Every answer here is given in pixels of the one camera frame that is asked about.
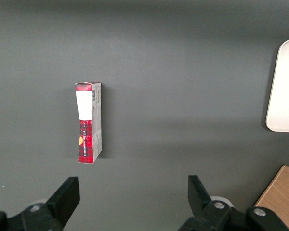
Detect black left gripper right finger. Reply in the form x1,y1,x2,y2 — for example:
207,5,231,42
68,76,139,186
178,175,289,231

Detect cream rectangular tray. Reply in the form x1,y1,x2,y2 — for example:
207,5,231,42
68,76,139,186
265,38,289,133

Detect red tartan cookie box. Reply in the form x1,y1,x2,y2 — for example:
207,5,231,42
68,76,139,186
74,81,103,165

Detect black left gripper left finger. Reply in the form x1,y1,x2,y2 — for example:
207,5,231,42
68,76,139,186
0,177,80,231

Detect wooden drawer cabinet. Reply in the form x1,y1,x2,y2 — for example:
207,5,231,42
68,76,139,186
254,165,289,231

